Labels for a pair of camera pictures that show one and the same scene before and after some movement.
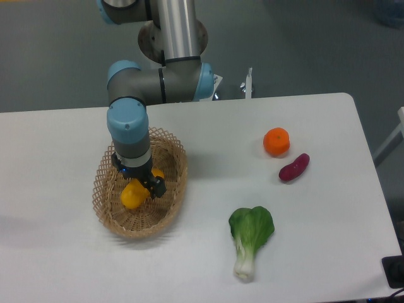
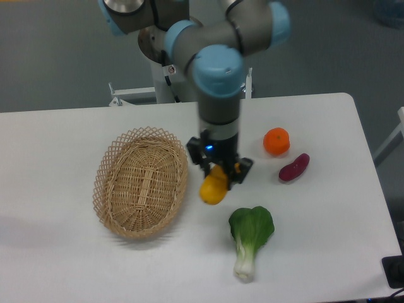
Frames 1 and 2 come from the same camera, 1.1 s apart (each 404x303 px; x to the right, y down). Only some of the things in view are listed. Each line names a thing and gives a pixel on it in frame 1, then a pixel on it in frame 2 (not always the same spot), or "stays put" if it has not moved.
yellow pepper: (134, 194) to (214, 185)
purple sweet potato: (291, 170) stays put
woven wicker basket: (154, 214) stays put
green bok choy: (250, 229) stays put
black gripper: (155, 184) to (223, 151)
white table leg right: (395, 139) stays put
